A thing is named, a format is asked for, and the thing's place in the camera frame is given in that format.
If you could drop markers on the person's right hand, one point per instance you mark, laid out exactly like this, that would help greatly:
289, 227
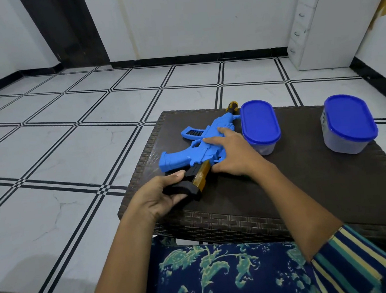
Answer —
240, 154

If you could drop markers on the person's left hand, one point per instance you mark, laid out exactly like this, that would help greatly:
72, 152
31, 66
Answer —
150, 198

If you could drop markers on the clear container with blue lid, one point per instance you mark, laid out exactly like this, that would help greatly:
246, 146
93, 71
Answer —
259, 121

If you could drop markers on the blue toy gun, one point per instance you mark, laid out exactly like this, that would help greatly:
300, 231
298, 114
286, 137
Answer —
180, 157

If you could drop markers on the white drawer cabinet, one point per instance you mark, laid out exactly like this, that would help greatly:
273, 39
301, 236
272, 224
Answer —
340, 26

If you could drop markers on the person's left forearm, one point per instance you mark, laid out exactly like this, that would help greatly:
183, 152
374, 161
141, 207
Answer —
122, 270

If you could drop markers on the person's right forearm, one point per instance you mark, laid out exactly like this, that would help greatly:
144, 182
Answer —
301, 213

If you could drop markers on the dark brown wicker table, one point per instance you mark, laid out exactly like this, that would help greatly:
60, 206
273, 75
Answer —
316, 188

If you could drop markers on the blue floral dress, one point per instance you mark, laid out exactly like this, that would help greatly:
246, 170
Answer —
223, 275

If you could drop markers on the labelled container with blue lid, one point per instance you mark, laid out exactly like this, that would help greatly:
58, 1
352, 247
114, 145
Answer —
350, 117

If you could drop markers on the striped right sleeve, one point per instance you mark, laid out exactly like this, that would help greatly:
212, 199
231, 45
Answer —
362, 265

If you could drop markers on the dark door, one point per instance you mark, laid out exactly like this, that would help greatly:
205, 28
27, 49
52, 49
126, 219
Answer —
67, 31

